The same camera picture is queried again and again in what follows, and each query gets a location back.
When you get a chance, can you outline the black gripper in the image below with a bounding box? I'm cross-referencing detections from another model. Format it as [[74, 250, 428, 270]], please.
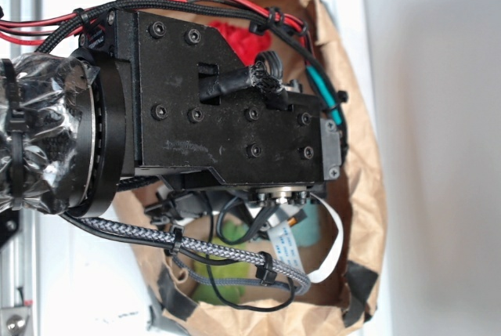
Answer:
[[80, 9, 342, 208]]

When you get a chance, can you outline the green plush animal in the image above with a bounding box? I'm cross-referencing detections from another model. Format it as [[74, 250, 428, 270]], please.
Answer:
[[192, 220, 250, 305]]

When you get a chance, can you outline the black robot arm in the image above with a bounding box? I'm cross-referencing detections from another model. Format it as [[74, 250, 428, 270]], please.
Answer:
[[1, 9, 348, 218]]

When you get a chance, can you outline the crumpled red paper ball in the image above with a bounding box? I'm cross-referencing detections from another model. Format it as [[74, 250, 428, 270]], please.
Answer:
[[209, 20, 272, 66]]

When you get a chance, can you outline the brown paper bag box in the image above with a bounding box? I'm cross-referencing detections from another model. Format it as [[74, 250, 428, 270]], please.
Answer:
[[133, 0, 387, 335]]

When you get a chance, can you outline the light blue cloth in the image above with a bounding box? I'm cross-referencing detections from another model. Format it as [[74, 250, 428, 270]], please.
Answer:
[[291, 204, 320, 247]]

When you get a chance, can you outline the grey braided cable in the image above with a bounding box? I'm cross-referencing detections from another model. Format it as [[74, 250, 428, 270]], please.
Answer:
[[62, 212, 312, 296]]

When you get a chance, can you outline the white flat ribbon cable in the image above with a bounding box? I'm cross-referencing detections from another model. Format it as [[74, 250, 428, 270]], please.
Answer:
[[268, 193, 345, 284]]

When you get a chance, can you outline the aluminium frame rail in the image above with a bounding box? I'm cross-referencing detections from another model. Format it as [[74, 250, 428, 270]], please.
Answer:
[[1, 0, 41, 335]]

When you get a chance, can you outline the black metal bracket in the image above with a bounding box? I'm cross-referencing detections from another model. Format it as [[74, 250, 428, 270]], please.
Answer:
[[0, 209, 20, 249]]

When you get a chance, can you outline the silver corner bracket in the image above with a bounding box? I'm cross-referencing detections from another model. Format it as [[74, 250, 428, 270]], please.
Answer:
[[1, 306, 34, 336]]

